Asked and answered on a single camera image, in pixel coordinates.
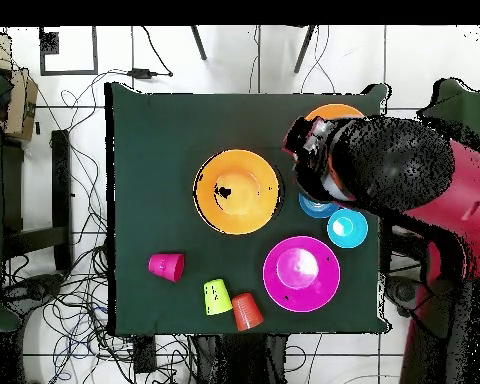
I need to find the dark green tablecloth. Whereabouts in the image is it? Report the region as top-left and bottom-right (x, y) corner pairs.
(103, 81), (391, 335)

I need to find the orange cup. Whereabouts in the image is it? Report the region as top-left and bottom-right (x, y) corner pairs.
(231, 292), (265, 333)

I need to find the large pink bowl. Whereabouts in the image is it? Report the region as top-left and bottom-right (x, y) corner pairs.
(262, 235), (342, 314)

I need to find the black tripod leg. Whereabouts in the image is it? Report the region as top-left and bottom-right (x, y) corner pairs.
(293, 25), (317, 74)
(189, 25), (208, 62)

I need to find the green cup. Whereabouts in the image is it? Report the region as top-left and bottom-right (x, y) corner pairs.
(202, 278), (234, 317)

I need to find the dark blue bowl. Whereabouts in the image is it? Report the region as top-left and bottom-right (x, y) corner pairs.
(298, 192), (340, 220)

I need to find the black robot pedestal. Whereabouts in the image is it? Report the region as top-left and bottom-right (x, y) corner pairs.
(191, 333), (290, 384)

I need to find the cardboard box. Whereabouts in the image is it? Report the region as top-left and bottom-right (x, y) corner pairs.
(0, 33), (39, 142)

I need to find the black stand base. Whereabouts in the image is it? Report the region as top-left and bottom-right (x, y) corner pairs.
(7, 273), (67, 303)
(385, 275), (423, 311)

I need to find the black bench frame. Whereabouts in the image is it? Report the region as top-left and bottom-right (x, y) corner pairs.
(1, 129), (75, 273)

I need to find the light blue bowl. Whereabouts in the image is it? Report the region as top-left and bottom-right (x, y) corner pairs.
(326, 207), (369, 250)

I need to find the black power adapter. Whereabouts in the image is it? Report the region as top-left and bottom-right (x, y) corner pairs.
(128, 68), (160, 80)

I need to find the red cup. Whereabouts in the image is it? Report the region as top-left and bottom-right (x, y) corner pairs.
(147, 252), (186, 284)

